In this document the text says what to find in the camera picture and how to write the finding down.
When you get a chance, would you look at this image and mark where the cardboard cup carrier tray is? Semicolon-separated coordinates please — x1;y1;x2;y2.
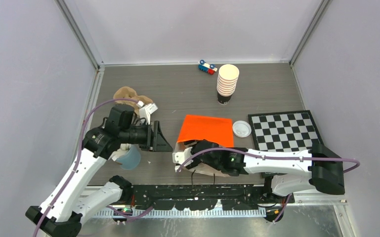
113;86;153;115

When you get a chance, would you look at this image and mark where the crumpled white paper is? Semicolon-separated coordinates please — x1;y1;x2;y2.
110;144;131;162

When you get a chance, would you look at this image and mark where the black white checkerboard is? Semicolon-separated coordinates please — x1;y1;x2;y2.
248;110;324;153

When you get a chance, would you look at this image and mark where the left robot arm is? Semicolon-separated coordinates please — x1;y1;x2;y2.
25;104;173;237

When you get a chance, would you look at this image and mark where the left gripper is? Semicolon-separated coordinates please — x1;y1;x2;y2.
120;120;173;152

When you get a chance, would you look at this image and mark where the stack of white paper cups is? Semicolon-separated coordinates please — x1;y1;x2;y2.
216;64;240;105

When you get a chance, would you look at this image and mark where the red blue toy car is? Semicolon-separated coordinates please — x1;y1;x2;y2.
198;60;217;75

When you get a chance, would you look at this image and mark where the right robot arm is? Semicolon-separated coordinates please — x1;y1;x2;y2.
186;140;345;203

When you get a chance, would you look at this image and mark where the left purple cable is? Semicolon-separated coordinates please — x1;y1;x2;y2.
32;98;156;237

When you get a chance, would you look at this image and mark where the blue plastic cup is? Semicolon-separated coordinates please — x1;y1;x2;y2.
116;145;141;170

